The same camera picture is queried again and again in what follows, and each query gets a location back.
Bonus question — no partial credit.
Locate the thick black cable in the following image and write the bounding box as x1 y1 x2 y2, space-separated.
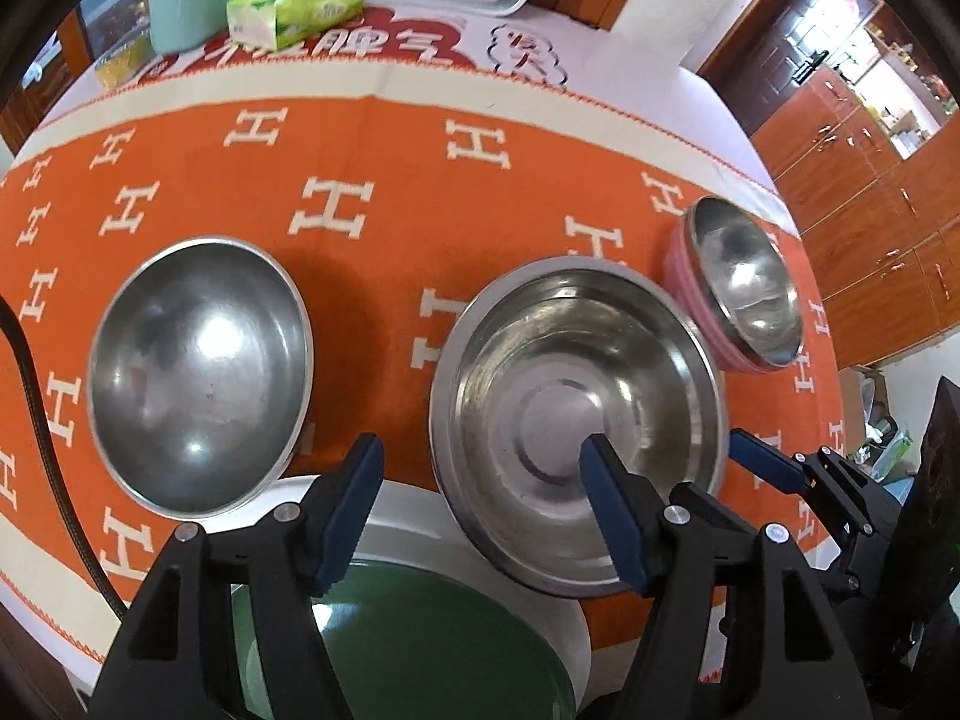
0 296 128 623

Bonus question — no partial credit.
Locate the wooden wall cabinet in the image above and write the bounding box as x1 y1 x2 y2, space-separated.
750 7 960 368

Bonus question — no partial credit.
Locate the orange patterned blanket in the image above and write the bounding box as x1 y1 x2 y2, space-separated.
0 67 848 691

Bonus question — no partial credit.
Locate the mint green jar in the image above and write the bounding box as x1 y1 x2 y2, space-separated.
146 0 230 55

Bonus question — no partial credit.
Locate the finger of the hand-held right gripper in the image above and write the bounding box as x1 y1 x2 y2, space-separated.
731 427 905 605

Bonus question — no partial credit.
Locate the cardboard box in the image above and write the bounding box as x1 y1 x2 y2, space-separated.
838 364 893 466

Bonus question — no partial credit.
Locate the wooden glass display cabinet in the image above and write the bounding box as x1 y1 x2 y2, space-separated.
0 0 158 158

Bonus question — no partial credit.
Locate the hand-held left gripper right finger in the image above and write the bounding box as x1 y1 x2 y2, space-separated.
579 431 875 720

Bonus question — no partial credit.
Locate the large white plate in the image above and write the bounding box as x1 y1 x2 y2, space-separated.
270 474 593 720

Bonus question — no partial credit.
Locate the green packet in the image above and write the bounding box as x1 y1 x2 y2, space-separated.
862 427 914 479

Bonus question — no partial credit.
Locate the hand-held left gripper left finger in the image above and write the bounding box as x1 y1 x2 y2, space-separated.
88 431 386 720

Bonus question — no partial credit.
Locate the green plate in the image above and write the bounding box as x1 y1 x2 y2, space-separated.
229 559 578 720

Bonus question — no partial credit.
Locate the yellow glass container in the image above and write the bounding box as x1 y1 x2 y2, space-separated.
94 34 151 91

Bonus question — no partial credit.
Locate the green tissue pack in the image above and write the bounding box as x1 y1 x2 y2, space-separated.
226 0 365 50

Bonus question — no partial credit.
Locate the round steel bowl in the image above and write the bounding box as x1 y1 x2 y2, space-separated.
88 235 314 521

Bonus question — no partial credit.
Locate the pink steel bowl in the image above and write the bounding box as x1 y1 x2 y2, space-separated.
660 195 806 374

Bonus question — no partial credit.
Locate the printed pink tablecloth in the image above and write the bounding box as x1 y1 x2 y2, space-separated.
0 4 800 698

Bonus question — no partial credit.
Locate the dark wooden door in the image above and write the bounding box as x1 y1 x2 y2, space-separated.
720 0 875 136

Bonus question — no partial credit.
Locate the flat-base steel bowl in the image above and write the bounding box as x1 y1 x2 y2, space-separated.
429 255 730 601

